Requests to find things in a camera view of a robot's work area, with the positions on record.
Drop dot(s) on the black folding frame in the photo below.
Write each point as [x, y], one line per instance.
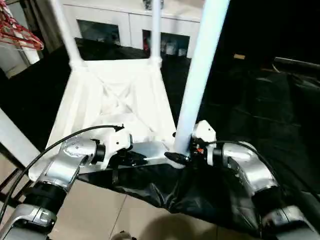
[12, 185]

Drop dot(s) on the white glass-door cabinet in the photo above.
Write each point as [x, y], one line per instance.
[125, 20]

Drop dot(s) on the small gold label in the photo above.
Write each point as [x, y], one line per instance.
[239, 56]

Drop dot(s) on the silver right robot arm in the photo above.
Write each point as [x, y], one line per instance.
[255, 170]

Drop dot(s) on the grey curtain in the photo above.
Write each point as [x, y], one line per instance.
[47, 25]

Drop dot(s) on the white plastic table leg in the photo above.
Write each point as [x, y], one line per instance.
[66, 32]
[200, 70]
[156, 30]
[15, 137]

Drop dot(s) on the dark grey bundle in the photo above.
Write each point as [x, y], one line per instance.
[147, 3]

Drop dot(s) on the white storage box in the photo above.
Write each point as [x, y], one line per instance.
[15, 60]

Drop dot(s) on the white plastic table top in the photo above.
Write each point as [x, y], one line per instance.
[112, 82]

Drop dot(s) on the red clothes hangers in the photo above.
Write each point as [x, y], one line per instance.
[22, 37]

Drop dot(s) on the long black bar device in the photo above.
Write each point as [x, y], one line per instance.
[297, 63]

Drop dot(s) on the black mat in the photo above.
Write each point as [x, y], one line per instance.
[262, 112]

